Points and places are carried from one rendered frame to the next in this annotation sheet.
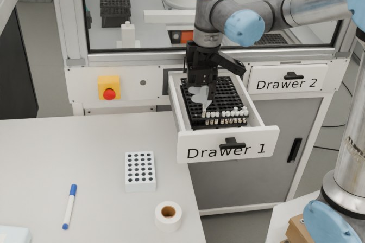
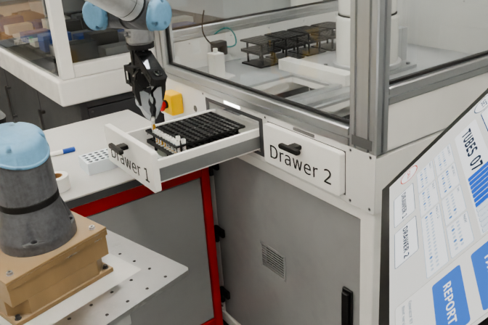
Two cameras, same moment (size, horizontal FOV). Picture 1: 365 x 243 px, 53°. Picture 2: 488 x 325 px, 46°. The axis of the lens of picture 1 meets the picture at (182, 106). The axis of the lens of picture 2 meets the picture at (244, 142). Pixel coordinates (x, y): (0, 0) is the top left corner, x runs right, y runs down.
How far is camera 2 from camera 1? 1.64 m
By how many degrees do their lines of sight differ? 60
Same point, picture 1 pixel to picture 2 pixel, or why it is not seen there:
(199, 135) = (112, 130)
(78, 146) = not seen: hidden behind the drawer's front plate
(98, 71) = (171, 85)
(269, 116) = (304, 219)
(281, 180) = not seen: outside the picture
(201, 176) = (256, 280)
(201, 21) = not seen: hidden behind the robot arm
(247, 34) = (86, 16)
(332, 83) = (362, 196)
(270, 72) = (279, 136)
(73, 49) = (158, 56)
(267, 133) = (144, 154)
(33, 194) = (59, 143)
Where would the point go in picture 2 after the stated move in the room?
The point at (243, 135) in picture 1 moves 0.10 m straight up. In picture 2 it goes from (132, 147) to (127, 110)
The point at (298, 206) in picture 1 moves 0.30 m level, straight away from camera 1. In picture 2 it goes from (112, 241) to (239, 239)
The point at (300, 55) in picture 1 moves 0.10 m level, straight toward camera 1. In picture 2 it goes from (312, 125) to (271, 128)
